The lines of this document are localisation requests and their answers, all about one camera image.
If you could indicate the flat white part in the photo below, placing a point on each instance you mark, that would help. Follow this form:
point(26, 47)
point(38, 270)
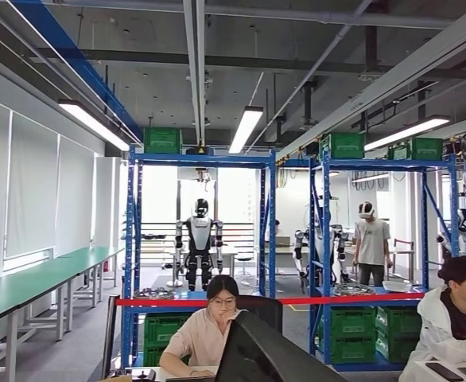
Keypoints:
point(396, 287)

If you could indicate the long green top workbench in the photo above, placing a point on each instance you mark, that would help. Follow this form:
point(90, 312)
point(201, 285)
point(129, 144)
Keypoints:
point(18, 287)

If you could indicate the black hoist trolley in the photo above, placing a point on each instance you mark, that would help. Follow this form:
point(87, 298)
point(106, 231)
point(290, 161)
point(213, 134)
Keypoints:
point(199, 151)

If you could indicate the ceiling light bar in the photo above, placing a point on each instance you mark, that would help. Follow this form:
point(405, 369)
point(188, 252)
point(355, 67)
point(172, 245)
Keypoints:
point(246, 130)
point(93, 125)
point(408, 133)

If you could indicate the white black humanoid robot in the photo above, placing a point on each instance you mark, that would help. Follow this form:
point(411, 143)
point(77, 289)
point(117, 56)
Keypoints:
point(199, 237)
point(461, 237)
point(320, 248)

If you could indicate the small silver laptop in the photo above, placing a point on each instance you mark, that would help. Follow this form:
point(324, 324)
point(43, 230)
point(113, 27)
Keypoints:
point(283, 241)

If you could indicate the green plastic crate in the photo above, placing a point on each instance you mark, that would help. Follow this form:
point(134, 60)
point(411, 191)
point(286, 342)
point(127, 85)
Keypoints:
point(398, 321)
point(348, 350)
point(348, 322)
point(396, 348)
point(162, 141)
point(427, 149)
point(399, 152)
point(161, 331)
point(153, 357)
point(342, 146)

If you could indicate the black office chair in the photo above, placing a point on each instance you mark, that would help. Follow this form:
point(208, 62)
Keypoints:
point(265, 313)

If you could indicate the red barrier belt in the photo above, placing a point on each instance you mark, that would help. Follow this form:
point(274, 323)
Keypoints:
point(317, 300)

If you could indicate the person with VR headset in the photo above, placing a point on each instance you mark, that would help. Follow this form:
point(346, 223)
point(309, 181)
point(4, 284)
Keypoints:
point(372, 242)

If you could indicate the black phone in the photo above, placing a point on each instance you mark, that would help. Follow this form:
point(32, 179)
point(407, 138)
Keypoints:
point(443, 371)

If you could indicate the black belt stanchion post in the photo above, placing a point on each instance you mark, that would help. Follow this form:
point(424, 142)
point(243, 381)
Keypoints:
point(110, 337)

